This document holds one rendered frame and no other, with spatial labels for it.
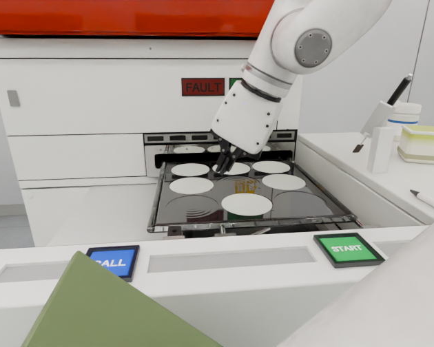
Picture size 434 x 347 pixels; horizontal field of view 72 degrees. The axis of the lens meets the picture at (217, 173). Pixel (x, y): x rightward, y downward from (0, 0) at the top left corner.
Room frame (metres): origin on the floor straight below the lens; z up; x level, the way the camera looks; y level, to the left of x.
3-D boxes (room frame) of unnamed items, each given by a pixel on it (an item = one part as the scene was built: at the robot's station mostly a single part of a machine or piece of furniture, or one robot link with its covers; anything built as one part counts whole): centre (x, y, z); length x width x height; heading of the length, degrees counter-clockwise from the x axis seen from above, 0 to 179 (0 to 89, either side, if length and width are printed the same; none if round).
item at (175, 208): (0.64, -0.05, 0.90); 0.34 x 0.34 x 0.01; 6
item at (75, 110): (0.84, 0.17, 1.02); 0.82 x 0.03 x 0.40; 96
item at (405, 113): (0.80, -0.50, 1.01); 0.07 x 0.07 x 0.10
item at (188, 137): (0.85, -0.01, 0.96); 0.44 x 0.01 x 0.02; 96
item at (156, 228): (0.46, -0.07, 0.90); 0.38 x 0.01 x 0.01; 96
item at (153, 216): (0.62, 0.13, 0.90); 0.37 x 0.01 x 0.01; 6
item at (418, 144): (0.62, -0.44, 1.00); 0.07 x 0.07 x 0.07; 72
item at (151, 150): (0.85, -0.01, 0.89); 0.44 x 0.02 x 0.10; 96
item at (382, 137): (0.56, -0.30, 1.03); 0.06 x 0.04 x 0.13; 6
